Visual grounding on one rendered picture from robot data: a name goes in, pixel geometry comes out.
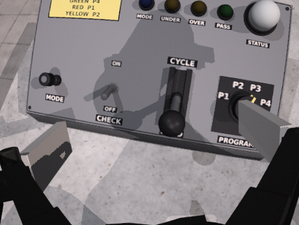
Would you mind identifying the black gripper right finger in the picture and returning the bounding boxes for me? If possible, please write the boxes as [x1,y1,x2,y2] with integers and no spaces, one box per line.
[225,100,299,225]

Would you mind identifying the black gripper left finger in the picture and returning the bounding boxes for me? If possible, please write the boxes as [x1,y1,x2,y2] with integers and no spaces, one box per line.
[0,121,72,225]

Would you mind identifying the grey control console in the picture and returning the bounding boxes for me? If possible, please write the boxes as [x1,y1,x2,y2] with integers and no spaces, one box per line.
[25,0,293,161]

